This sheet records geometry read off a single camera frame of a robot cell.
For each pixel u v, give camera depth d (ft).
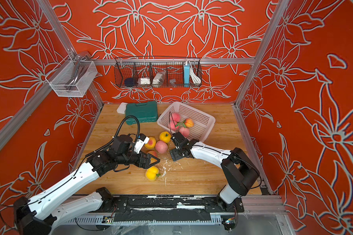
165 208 2.39
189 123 3.29
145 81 2.85
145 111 3.69
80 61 2.80
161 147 2.87
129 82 3.28
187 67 2.87
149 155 2.05
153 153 2.85
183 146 2.20
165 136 3.03
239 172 1.45
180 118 3.54
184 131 3.07
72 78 2.72
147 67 3.20
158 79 2.99
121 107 3.78
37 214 1.27
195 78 2.95
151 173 2.55
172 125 3.23
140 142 2.16
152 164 2.11
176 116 3.54
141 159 2.03
